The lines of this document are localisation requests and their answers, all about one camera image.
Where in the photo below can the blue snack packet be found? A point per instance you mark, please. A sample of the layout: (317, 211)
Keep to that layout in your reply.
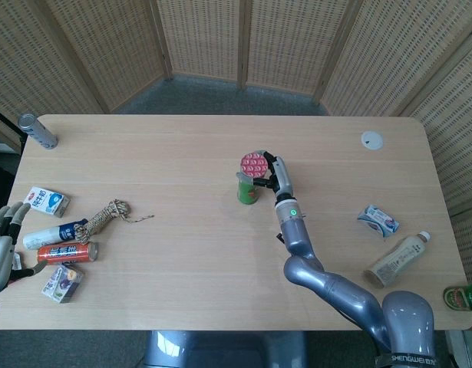
(377, 221)

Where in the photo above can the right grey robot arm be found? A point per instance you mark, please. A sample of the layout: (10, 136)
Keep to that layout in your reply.
(335, 287)

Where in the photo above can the orange soda can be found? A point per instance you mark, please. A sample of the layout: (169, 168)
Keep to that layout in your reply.
(65, 253)

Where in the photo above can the green can with pink lid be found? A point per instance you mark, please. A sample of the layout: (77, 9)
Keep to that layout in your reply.
(246, 191)

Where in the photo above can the grey robot torso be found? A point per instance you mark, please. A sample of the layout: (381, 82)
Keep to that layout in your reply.
(220, 350)

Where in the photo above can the beige milk tea bottle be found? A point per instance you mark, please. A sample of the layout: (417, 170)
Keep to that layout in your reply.
(397, 258)

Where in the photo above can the blue white milk carton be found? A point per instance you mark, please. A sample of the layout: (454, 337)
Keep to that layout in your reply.
(43, 201)

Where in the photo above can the tall silver metal can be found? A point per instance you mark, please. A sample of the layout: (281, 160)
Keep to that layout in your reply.
(38, 132)

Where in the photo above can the woven folding screen panel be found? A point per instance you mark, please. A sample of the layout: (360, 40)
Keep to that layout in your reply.
(113, 42)
(454, 126)
(389, 57)
(28, 65)
(289, 42)
(205, 38)

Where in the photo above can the purple juice carton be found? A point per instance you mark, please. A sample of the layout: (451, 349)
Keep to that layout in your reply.
(63, 283)

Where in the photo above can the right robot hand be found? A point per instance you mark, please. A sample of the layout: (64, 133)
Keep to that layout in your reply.
(283, 180)

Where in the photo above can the green beer can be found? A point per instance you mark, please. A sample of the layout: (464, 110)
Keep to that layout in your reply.
(462, 297)

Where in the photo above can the white bottle with blue label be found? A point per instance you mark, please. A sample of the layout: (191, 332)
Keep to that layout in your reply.
(43, 237)

